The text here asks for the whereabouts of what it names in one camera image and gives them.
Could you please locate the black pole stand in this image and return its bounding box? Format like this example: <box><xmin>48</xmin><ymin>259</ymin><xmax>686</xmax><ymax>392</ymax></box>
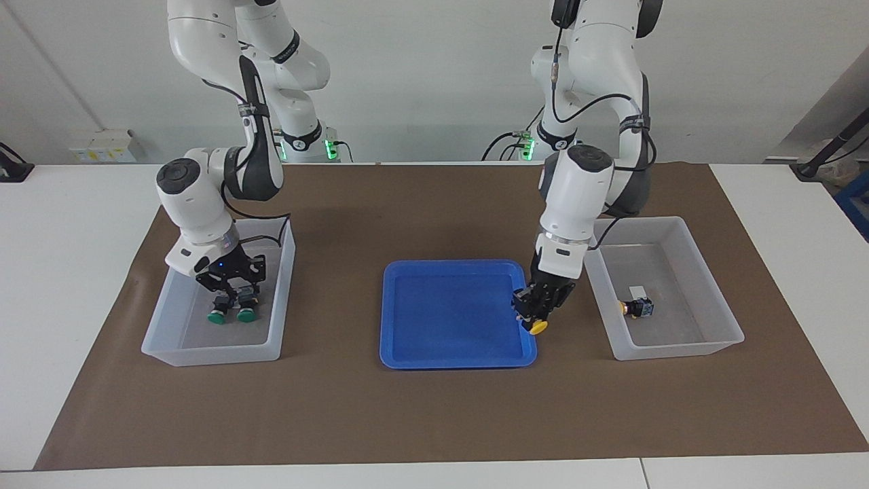
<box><xmin>796</xmin><ymin>107</ymin><xmax>869</xmax><ymax>180</ymax></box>

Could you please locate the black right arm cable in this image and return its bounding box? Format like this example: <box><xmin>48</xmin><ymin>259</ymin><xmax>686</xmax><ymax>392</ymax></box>
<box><xmin>202</xmin><ymin>51</ymin><xmax>294</xmax><ymax>249</ymax></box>

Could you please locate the black base cable bundle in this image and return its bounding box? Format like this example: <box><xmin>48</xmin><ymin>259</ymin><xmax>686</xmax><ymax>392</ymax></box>
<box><xmin>481</xmin><ymin>130</ymin><xmax>532</xmax><ymax>162</ymax></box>

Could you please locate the blue plastic tray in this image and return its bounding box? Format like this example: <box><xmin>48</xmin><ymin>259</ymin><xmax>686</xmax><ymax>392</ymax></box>
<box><xmin>379</xmin><ymin>259</ymin><xmax>538</xmax><ymax>370</ymax></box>

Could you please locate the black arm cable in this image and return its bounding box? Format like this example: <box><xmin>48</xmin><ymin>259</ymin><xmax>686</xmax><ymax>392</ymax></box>
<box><xmin>549</xmin><ymin>0</ymin><xmax>658</xmax><ymax>252</ymax></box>
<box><xmin>202</xmin><ymin>51</ymin><xmax>294</xmax><ymax>249</ymax></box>

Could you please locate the white wall socket strip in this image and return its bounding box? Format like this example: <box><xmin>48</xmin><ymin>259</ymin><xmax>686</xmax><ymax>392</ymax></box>
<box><xmin>68</xmin><ymin>129</ymin><xmax>138</xmax><ymax>164</ymax></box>

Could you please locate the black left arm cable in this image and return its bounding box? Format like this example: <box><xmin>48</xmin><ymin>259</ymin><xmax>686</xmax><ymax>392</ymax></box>
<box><xmin>549</xmin><ymin>0</ymin><xmax>658</xmax><ymax>252</ymax></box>

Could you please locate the translucent white plastic box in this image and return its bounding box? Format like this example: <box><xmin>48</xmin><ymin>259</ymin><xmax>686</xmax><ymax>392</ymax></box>
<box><xmin>141</xmin><ymin>217</ymin><xmax>297</xmax><ymax>367</ymax></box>
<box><xmin>584</xmin><ymin>216</ymin><xmax>745</xmax><ymax>361</ymax></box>

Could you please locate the blue crate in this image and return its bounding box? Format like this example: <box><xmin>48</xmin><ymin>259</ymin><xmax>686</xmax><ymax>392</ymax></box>
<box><xmin>834</xmin><ymin>170</ymin><xmax>869</xmax><ymax>242</ymax></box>

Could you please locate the brown paper table mat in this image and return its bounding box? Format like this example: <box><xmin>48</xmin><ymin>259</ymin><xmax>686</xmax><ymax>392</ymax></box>
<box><xmin>34</xmin><ymin>162</ymin><xmax>869</xmax><ymax>471</ymax></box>

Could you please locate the black clamp base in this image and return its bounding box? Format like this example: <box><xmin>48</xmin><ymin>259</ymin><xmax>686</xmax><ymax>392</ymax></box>
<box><xmin>0</xmin><ymin>141</ymin><xmax>35</xmax><ymax>183</ymax></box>

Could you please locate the grey slanted panel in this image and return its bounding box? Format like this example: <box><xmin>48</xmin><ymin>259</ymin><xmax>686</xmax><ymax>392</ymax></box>
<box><xmin>767</xmin><ymin>65</ymin><xmax>869</xmax><ymax>164</ymax></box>

